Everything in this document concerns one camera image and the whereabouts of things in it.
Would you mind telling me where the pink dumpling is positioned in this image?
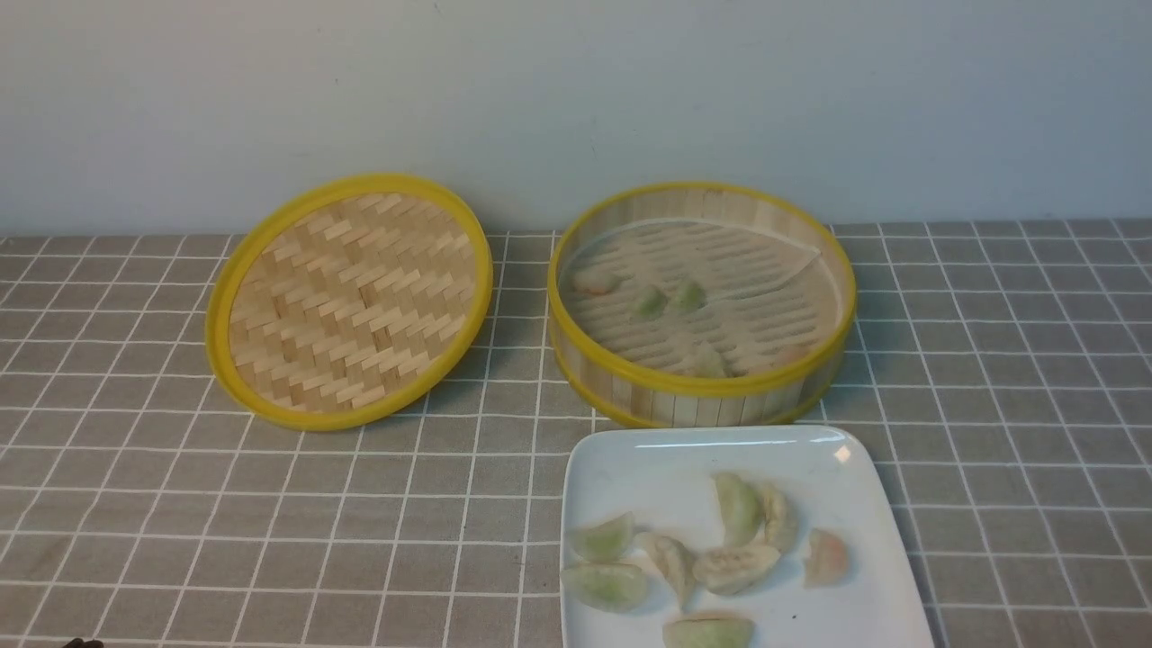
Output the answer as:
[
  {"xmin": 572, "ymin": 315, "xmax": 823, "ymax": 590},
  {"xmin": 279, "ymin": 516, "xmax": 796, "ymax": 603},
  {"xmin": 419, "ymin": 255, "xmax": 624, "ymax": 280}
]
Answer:
[{"xmin": 571, "ymin": 269, "xmax": 623, "ymax": 296}]

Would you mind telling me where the green dumpling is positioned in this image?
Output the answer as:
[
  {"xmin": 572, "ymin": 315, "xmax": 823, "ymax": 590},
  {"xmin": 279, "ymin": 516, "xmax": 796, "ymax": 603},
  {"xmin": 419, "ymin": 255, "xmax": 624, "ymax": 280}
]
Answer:
[
  {"xmin": 631, "ymin": 284, "xmax": 668, "ymax": 321},
  {"xmin": 688, "ymin": 342, "xmax": 732, "ymax": 379},
  {"xmin": 670, "ymin": 278, "xmax": 707, "ymax": 312}
]

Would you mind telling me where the green dumpling plate left upper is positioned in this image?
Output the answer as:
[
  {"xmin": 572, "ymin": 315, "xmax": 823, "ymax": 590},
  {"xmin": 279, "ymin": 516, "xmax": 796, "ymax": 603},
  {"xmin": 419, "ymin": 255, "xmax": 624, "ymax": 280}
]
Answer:
[{"xmin": 567, "ymin": 512, "xmax": 635, "ymax": 563}]

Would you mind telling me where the green dumpling plate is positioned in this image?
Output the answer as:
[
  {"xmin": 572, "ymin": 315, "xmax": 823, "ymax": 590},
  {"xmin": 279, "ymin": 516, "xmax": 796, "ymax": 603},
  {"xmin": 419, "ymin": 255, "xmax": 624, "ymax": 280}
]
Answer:
[
  {"xmin": 661, "ymin": 615, "xmax": 756, "ymax": 647},
  {"xmin": 712, "ymin": 472, "xmax": 764, "ymax": 548},
  {"xmin": 567, "ymin": 512, "xmax": 635, "ymax": 563},
  {"xmin": 560, "ymin": 562, "xmax": 649, "ymax": 615}
]

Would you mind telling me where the green dumpling plate top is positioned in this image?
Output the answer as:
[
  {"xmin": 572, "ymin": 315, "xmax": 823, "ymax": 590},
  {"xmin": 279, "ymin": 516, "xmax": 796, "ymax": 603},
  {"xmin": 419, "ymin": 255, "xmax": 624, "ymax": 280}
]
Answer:
[{"xmin": 712, "ymin": 472, "xmax": 764, "ymax": 548}]

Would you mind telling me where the white dumpling plate centre-left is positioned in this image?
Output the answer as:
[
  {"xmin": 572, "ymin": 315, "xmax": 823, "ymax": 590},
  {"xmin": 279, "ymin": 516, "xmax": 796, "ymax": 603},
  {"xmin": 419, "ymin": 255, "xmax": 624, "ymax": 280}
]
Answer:
[{"xmin": 636, "ymin": 532, "xmax": 697, "ymax": 612}]

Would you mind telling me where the green dumpling plate left lower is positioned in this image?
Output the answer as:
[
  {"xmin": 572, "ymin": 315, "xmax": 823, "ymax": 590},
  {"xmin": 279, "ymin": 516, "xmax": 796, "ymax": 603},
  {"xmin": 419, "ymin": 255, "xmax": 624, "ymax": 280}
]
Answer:
[{"xmin": 560, "ymin": 562, "xmax": 649, "ymax": 615}]

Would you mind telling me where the white dumpling plate top right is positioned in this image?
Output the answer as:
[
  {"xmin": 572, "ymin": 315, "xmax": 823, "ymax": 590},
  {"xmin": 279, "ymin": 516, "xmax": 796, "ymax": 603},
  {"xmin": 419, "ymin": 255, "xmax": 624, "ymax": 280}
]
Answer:
[{"xmin": 760, "ymin": 482, "xmax": 798, "ymax": 553}]

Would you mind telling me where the white square plate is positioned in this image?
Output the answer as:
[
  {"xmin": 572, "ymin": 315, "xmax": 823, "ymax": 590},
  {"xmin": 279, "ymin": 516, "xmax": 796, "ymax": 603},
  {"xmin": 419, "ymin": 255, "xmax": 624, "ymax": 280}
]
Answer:
[{"xmin": 560, "ymin": 425, "xmax": 933, "ymax": 647}]

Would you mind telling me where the white dumpling plate centre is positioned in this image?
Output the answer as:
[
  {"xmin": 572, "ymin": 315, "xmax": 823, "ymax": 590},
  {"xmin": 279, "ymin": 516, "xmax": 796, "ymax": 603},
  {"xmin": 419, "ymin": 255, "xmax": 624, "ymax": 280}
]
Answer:
[{"xmin": 692, "ymin": 543, "xmax": 782, "ymax": 598}]

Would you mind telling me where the green dumpling plate bottom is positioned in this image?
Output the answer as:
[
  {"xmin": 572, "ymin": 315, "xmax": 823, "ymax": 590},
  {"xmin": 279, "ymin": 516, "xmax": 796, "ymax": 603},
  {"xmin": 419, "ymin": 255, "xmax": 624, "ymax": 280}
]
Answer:
[{"xmin": 661, "ymin": 615, "xmax": 756, "ymax": 647}]

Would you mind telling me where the pink dumpling plate right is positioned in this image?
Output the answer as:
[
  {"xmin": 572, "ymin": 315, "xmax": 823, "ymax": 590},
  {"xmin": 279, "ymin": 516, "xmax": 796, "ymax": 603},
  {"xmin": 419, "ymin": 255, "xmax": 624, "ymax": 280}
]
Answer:
[{"xmin": 804, "ymin": 526, "xmax": 851, "ymax": 588}]

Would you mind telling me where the bamboo steamer basket yellow rim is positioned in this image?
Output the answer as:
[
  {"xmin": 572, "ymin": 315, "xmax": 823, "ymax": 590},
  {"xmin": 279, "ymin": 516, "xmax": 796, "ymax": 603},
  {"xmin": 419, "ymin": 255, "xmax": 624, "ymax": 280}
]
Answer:
[{"xmin": 547, "ymin": 182, "xmax": 859, "ymax": 428}]

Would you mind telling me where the white steamer liner paper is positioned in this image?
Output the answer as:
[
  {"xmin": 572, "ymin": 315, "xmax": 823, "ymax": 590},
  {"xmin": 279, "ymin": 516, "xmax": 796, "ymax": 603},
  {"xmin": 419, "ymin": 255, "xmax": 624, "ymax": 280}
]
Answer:
[{"xmin": 559, "ymin": 219, "xmax": 847, "ymax": 377}]

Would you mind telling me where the bamboo steamer lid yellow rim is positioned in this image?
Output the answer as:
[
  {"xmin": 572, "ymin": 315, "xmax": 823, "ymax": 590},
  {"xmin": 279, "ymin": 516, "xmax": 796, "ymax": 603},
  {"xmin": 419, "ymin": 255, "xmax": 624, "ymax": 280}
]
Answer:
[{"xmin": 205, "ymin": 174, "xmax": 495, "ymax": 432}]

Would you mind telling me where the grey checked tablecloth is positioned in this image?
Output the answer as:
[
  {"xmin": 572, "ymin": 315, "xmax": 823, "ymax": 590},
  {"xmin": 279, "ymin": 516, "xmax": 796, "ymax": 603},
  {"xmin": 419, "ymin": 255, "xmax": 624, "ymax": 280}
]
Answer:
[{"xmin": 1, "ymin": 219, "xmax": 1151, "ymax": 647}]

